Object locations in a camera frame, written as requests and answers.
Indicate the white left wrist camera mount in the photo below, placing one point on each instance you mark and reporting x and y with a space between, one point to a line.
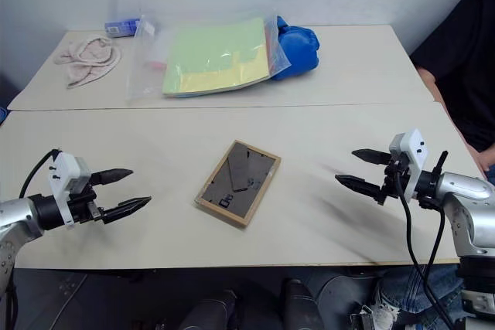
63 169

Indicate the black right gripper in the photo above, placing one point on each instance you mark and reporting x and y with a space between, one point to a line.
394 187

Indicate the grey rounded shape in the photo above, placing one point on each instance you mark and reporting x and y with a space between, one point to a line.
344 295

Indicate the person in black shirt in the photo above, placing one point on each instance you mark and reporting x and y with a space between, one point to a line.
464 59

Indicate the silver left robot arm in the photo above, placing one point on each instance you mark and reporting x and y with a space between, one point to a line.
15 210

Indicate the pink crumpled towel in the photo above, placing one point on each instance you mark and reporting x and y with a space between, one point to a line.
87 61

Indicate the person's bare forearm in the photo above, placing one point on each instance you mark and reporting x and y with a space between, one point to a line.
431 82

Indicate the person's bare hand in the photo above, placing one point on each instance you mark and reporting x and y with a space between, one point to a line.
482 160

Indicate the wooden picture frame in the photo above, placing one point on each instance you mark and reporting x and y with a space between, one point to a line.
236 185

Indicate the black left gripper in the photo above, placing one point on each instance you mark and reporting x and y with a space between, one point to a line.
83 206

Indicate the stack of coloured paper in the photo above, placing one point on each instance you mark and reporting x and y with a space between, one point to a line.
210 55

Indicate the dark rounded shape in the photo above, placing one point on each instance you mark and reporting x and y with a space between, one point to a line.
299 303
210 310

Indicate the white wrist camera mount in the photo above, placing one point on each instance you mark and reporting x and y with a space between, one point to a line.
414 152
63 169

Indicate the blue boxing glove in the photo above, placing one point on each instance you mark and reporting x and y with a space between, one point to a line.
298 50

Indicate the small blue cardboard box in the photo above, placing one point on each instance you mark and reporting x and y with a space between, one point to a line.
120 28

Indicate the clear plastic zip bag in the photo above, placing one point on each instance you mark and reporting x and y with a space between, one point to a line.
149 82

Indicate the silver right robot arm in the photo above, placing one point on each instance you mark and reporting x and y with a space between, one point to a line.
464 198

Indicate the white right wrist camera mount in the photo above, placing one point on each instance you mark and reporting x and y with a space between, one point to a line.
414 152

